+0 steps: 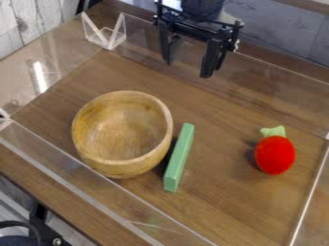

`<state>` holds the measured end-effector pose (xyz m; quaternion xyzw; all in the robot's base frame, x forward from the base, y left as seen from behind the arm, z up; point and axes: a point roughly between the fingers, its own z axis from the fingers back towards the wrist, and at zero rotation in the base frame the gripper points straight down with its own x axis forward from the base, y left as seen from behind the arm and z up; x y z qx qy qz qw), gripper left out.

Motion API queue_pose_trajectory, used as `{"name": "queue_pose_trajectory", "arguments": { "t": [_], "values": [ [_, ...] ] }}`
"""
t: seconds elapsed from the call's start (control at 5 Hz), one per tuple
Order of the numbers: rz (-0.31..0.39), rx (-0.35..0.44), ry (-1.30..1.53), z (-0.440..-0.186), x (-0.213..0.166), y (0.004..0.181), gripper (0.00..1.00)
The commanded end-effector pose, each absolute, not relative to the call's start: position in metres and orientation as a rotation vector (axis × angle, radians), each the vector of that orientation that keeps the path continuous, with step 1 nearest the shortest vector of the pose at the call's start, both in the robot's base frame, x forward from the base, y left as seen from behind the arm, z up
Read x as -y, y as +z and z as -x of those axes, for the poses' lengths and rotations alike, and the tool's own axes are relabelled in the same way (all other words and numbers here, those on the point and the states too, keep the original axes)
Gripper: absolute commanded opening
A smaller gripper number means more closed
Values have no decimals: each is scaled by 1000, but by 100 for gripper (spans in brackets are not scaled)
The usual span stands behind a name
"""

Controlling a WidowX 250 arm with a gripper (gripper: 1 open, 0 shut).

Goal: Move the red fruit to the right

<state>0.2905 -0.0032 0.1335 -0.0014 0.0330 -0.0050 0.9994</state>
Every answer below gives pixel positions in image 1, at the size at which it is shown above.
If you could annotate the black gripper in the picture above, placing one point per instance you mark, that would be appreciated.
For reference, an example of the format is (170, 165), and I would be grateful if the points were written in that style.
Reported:
(199, 18)

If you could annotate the wooden bowl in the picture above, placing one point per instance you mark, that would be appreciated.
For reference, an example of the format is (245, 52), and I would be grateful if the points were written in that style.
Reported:
(122, 132)

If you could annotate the green rectangular block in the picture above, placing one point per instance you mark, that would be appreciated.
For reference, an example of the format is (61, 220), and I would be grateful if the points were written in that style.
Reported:
(175, 166)

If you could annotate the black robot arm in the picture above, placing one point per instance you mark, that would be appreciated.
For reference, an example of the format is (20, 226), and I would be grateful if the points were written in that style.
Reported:
(202, 20)

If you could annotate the red plush fruit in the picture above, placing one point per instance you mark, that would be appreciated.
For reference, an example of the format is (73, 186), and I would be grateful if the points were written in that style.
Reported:
(274, 151)

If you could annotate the clear acrylic tray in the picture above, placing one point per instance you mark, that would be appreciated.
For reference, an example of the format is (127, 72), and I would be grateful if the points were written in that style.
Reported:
(229, 204)

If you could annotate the black metal table bracket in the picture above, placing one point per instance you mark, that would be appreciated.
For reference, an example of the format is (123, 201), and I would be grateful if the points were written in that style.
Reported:
(51, 238)

